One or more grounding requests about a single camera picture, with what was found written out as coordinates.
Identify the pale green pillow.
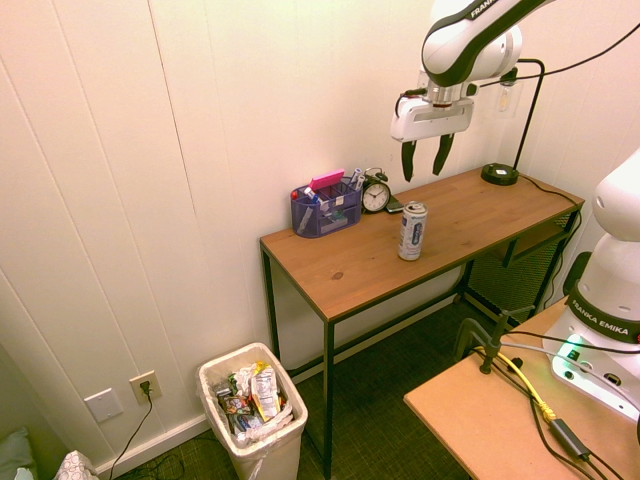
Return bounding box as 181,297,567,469
0,425,39,480

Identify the black desk lamp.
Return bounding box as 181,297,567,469
480,58,545,187

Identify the blue mesh desk organizer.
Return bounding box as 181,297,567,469
290,175,363,239

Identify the black power cord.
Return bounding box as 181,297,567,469
107,381,154,480

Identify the grey cable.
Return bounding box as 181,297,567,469
499,341,596,375

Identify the white patterned cloth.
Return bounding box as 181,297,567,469
52,449,101,480

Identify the black twin-bell alarm clock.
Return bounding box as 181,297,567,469
360,167,392,215

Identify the pink sticky note pad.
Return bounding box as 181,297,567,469
309,169,346,190

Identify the dark cable adapter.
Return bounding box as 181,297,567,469
548,418,594,461

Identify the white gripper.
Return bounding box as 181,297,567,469
389,95,475,183

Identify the beige wall outlet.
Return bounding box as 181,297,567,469
128,370,164,405

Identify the yellow ethernet cable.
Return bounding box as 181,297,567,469
473,344,557,422

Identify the wooden table black metal frame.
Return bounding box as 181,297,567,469
259,167,586,480

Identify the yellow white snack bag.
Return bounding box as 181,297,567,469
248,361,284,422

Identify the black table clamp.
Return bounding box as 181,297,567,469
452,308,532,376

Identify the white drink can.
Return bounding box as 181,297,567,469
397,200,430,262

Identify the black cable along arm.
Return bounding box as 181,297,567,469
477,34,640,92

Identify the beige plastic trash bin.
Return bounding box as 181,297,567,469
197,341,310,480

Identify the black lamp cord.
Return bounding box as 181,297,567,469
518,173,585,236

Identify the white blank wall plate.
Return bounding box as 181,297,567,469
83,387,125,424

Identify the colourful crumpled wrapper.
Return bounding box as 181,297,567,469
217,394,256,431

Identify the white plastic bin liner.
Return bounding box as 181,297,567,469
197,342,296,451

